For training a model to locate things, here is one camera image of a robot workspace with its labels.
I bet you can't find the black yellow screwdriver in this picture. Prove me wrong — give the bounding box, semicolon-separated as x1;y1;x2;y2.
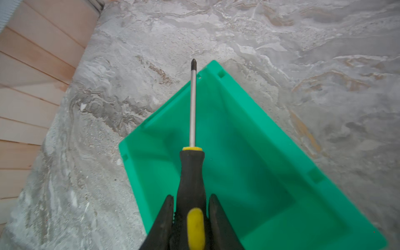
175;59;206;250

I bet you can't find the green plastic bin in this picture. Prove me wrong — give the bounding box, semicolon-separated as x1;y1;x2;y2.
119;61;387;250

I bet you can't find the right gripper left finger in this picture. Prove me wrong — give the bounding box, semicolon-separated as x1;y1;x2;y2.
139;195;174;250

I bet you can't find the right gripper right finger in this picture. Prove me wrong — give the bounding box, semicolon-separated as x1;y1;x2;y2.
208;194;244;250

